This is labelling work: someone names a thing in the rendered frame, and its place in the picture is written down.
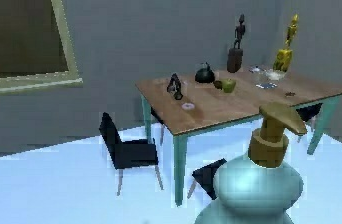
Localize teal soap dispenser gold pump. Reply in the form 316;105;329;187
194;101;309;224

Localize black chair pale legs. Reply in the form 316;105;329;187
295;102;324;144
186;157;229;201
98;111;165;197

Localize small black sculpture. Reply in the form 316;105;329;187
166;72;184;101

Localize wooden table teal legs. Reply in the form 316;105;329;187
134;65;342;208

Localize black kettle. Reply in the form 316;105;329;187
194;61;216;84

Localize dark brown figure statue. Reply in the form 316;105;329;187
226;13;247;74

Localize dark blue flat plate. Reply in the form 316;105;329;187
255;82;279;91

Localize clear glass bowl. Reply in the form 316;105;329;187
264;68;287;82

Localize gold figure statue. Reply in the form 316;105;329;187
272;13;299;73

